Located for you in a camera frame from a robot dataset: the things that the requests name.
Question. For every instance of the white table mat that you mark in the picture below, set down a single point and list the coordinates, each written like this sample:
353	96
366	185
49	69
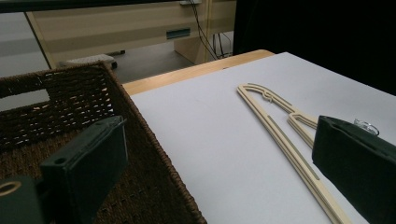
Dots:
202	140

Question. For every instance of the light wooden desk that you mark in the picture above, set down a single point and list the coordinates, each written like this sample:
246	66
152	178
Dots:
109	28

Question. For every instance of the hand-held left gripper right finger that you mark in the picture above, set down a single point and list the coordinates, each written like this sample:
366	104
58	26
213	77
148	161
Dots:
358	165

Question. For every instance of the black horizontal frame bar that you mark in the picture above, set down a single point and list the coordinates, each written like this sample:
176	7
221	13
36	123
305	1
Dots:
62	5

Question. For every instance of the beige clothes hanger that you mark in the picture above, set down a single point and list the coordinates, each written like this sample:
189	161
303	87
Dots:
308	177

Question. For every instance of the black curtain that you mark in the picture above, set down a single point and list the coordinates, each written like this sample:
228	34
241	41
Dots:
311	31

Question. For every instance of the brown woven basket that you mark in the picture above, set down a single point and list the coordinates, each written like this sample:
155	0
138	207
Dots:
149	186

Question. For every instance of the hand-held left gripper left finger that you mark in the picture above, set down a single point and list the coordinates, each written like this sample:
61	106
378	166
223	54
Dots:
84	161

